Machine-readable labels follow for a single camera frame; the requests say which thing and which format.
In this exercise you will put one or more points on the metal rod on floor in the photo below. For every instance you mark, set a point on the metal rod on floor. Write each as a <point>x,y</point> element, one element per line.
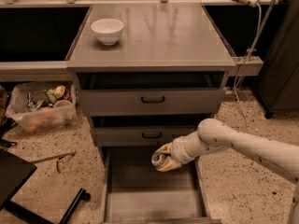
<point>55,157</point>

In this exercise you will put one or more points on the grey bottom drawer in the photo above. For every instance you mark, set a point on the grey bottom drawer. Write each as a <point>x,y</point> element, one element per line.
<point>134,192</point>

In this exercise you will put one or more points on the grey metal drawer cabinet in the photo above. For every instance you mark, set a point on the grey metal drawer cabinet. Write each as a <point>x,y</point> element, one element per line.
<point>157,37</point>

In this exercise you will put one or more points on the grey top drawer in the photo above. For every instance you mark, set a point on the grey top drawer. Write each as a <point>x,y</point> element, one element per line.
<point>150,93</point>

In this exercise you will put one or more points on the grey middle drawer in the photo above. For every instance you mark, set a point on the grey middle drawer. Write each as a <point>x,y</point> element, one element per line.
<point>150,130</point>

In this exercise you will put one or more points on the black chair base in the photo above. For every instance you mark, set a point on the black chair base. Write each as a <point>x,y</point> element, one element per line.
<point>39,199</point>

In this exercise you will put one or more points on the grey drawer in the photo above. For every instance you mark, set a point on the grey drawer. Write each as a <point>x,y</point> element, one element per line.
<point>150,93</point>
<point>134,192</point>
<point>150,130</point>

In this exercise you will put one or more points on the clear plastic storage bin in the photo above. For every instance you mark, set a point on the clear plastic storage bin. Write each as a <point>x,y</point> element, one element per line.
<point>41,105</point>

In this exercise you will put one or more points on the silver redbull can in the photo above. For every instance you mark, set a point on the silver redbull can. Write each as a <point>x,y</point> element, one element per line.
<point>157,159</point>

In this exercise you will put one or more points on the dark cabinet at right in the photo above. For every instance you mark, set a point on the dark cabinet at right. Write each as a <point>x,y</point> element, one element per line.
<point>277,85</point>

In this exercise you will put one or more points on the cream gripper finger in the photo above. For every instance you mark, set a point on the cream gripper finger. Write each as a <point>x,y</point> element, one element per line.
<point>168,164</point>
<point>165,149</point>

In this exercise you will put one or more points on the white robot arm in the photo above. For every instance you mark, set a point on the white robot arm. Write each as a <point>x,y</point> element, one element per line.
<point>214,136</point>

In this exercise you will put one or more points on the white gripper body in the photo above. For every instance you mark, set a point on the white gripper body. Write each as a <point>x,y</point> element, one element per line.
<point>177,150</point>

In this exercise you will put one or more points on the white ceramic bowl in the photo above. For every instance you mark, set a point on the white ceramic bowl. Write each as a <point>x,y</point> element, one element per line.
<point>108,31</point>

